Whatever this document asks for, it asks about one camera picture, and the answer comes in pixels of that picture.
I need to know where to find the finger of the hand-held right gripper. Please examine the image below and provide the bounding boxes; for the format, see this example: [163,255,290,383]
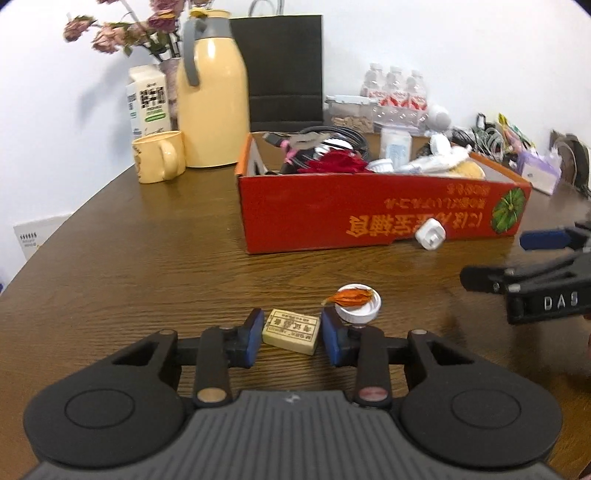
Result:
[460,254,591,295]
[519,222,591,253]

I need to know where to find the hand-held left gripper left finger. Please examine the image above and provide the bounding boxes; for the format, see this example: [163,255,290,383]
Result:
[108,308,265,408]

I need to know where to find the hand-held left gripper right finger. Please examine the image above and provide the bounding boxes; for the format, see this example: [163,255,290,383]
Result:
[321,306,468,409]

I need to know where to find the beige labelled eraser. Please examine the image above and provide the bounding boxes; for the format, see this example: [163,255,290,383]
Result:
[262,308,323,356]

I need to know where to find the white yellow alpaca plush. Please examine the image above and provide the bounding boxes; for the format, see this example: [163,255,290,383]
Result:
[445,159,487,180]

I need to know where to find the red cardboard box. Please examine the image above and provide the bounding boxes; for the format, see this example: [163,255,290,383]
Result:
[235,132,533,255]

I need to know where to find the clear cotton swab box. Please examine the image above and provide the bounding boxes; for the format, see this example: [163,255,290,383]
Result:
[379,126,413,163]

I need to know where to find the braided cable with pink tie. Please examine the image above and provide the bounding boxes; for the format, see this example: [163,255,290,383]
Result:
[262,131,333,175]

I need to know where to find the white bottle cap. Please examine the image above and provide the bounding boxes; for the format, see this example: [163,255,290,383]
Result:
[334,282,383,326]

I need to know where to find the orange dried flower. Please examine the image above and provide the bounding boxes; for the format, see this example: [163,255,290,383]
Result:
[321,285,374,308]

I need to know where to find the purple tissue pack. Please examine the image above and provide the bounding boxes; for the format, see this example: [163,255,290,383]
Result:
[516,150,562,196]

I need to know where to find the white plug adapter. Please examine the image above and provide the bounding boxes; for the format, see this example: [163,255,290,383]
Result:
[414,219,448,253]

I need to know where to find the colourful snack packets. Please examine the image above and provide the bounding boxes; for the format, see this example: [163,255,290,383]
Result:
[496,115,537,153]

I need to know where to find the white tube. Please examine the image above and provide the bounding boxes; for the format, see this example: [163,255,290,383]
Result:
[394,145,474,174]

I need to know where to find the white robot speaker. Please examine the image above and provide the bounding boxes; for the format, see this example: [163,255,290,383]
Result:
[427,104,452,133]

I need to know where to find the red artificial flower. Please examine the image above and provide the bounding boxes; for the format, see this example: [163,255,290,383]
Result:
[297,152,373,175]

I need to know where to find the clear water bottle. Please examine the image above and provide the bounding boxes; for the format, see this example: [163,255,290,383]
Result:
[385,65,407,104]
[359,63,387,100]
[406,69,428,112]

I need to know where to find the yellow mug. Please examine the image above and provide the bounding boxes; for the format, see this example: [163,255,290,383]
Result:
[131,130,187,185]

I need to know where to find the clear seed container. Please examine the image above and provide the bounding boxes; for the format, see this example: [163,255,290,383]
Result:
[324,94,375,133]

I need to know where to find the yellow thermos jug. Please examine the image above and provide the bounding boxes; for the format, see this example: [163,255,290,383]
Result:
[176,8,250,169]

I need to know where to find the white milk carton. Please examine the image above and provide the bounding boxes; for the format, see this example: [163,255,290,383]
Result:
[126,65,170,140]

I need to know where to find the grey vase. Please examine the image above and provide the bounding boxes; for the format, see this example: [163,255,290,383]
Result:
[159,57,182,131]

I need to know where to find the black paper bag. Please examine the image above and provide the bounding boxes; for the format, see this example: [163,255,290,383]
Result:
[229,0,324,134]

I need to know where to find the dried rose bouquet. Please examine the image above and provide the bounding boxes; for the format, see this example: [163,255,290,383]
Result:
[63,0,214,64]

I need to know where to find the tangle of charger cables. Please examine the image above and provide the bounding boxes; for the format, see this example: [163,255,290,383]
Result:
[450,113,509,160]

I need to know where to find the black cord loop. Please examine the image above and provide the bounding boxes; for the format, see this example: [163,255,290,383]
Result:
[318,126,371,158]

